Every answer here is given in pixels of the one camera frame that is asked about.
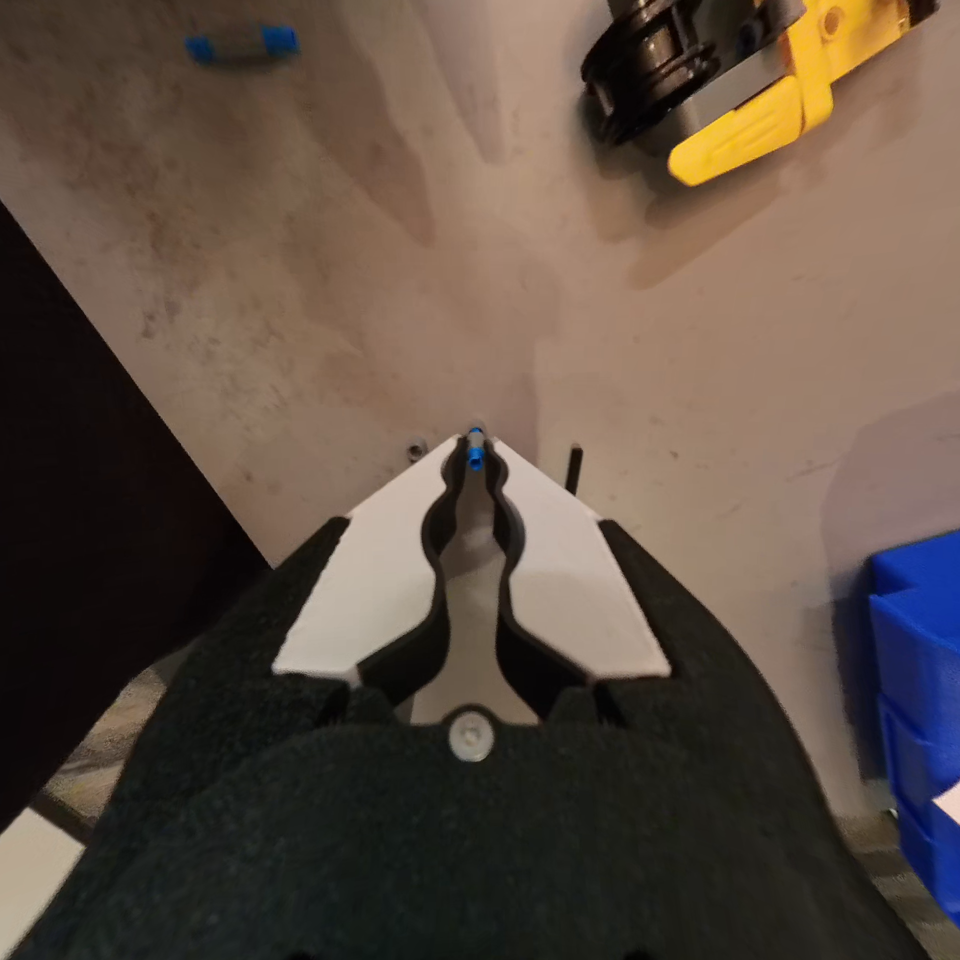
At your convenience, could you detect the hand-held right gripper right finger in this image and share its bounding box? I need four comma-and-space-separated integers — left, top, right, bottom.
482, 437, 672, 684

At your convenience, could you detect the small yellow toy vehicle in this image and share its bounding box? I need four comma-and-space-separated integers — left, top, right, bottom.
581, 0, 942, 187

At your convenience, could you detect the person's black clothed body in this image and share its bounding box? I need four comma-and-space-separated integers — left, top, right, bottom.
0, 198, 275, 834

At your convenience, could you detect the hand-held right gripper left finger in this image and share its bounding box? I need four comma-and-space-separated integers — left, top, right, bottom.
270, 435, 466, 685

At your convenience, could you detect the white flat panel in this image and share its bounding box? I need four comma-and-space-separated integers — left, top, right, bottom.
0, 806, 87, 960

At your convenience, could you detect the blue storage bin with tag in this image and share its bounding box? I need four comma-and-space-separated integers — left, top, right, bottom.
866, 528, 960, 927

